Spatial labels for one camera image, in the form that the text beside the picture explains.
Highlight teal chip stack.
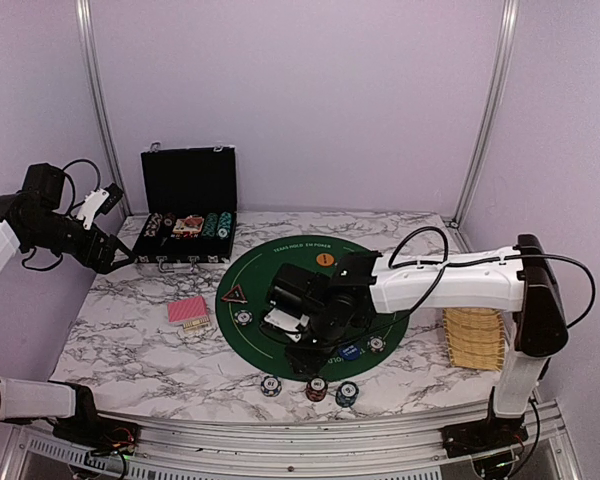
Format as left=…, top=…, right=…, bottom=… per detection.
left=335, top=381, right=359, bottom=408

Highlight brown chip stack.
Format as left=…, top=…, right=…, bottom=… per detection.
left=305, top=377, right=328, bottom=402

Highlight left aluminium frame post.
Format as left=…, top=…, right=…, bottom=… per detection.
left=75, top=0, right=125, bottom=189

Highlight woven bamboo mat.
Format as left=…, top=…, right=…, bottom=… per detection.
left=442, top=308, right=505, bottom=371

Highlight green chip row in case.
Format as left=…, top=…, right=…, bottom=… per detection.
left=201, top=212, right=219, bottom=239

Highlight red playing card deck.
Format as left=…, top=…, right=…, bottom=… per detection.
left=167, top=296, right=211, bottom=333

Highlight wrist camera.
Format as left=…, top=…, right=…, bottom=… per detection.
left=264, top=308, right=309, bottom=336
left=76, top=183, right=124, bottom=230

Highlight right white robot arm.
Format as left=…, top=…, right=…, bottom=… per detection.
left=249, top=234, right=568, bottom=448

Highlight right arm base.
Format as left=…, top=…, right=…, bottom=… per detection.
left=441, top=420, right=529, bottom=458

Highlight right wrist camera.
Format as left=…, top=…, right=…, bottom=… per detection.
left=264, top=308, right=309, bottom=336

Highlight card deck in case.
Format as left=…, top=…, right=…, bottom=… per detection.
left=172, top=215, right=204, bottom=238

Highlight chrome case handle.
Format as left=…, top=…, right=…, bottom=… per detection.
left=157, top=256, right=199, bottom=274

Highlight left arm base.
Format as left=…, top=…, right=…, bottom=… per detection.
left=52, top=416, right=140, bottom=456

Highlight round green poker mat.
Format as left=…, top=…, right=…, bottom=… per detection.
left=215, top=235, right=409, bottom=381

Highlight blue small blind button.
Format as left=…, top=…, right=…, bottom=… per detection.
left=338, top=345, right=362, bottom=361

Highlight blue beige chips in case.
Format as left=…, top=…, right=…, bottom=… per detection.
left=143, top=213, right=163, bottom=238

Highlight triangular all-in button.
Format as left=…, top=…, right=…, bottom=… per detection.
left=221, top=285, right=248, bottom=304

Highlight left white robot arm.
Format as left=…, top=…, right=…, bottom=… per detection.
left=0, top=163, right=135, bottom=445

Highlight right aluminium frame post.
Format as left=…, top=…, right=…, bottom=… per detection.
left=449, top=0, right=520, bottom=229

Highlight front aluminium rail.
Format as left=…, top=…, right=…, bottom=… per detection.
left=0, top=394, right=581, bottom=480

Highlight teal chip row in case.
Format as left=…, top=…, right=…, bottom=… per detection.
left=216, top=212, right=233, bottom=239

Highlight orange round dealer button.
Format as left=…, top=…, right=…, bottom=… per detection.
left=316, top=252, right=335, bottom=267

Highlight black poker chip case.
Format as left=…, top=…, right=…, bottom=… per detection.
left=133, top=146, right=238, bottom=264

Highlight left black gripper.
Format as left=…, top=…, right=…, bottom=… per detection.
left=25, top=212, right=134, bottom=274

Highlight brown hundred chips in case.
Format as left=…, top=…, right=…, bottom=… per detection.
left=163, top=213, right=176, bottom=228

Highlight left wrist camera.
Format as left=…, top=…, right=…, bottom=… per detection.
left=76, top=183, right=124, bottom=230

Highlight aluminium frame post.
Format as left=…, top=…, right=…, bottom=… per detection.
left=449, top=0, right=520, bottom=229
left=75, top=0, right=125, bottom=189

